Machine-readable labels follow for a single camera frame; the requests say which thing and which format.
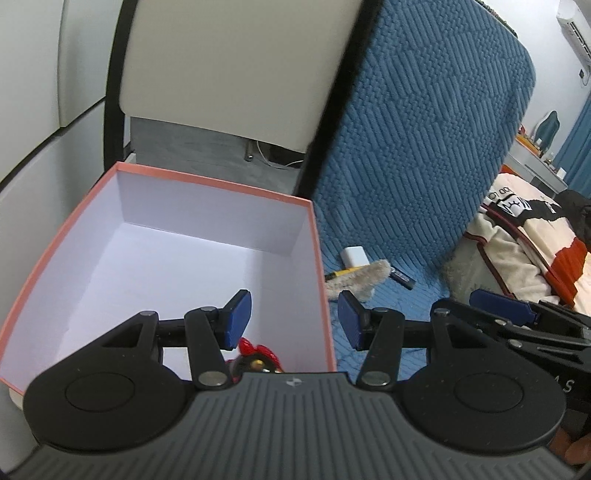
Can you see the white charger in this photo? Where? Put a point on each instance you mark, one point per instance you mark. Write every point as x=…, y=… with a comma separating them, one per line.
x=354, y=256

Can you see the blue curtain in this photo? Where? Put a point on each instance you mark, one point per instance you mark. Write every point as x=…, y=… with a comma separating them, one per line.
x=579, y=147

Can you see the yellow screwdriver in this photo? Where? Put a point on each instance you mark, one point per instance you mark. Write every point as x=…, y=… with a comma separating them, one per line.
x=341, y=273

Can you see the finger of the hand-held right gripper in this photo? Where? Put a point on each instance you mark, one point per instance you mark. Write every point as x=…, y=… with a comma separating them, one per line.
x=512, y=342
x=501, y=304

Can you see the white air conditioner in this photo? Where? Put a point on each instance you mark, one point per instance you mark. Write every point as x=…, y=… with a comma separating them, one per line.
x=577, y=32

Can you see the teal chair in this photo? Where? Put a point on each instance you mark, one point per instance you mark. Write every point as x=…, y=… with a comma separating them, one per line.
x=549, y=129

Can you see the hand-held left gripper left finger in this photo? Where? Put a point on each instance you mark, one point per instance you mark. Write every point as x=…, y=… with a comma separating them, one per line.
x=238, y=318

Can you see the white desk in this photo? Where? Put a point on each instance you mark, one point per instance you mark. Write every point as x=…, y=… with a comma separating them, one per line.
x=531, y=166

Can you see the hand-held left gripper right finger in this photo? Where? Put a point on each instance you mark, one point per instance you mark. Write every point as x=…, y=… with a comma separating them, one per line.
x=351, y=318

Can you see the dark cloth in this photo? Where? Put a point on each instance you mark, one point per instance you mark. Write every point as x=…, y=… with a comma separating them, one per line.
x=577, y=212

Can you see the red toy figure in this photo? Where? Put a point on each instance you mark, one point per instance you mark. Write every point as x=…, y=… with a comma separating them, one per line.
x=258, y=353

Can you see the blue textured sofa cover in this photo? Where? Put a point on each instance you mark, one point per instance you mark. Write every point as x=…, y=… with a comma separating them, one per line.
x=415, y=138

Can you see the printed blanket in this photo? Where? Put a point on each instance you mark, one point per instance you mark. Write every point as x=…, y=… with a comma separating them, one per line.
x=508, y=240

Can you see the white wardrobe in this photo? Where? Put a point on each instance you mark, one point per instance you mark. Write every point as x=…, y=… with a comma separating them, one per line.
x=46, y=69

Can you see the beige chair with black frame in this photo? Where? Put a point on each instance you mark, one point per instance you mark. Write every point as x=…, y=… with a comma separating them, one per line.
x=231, y=69

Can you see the pink cardboard box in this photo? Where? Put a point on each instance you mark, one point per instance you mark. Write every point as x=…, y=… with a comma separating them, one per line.
x=184, y=258

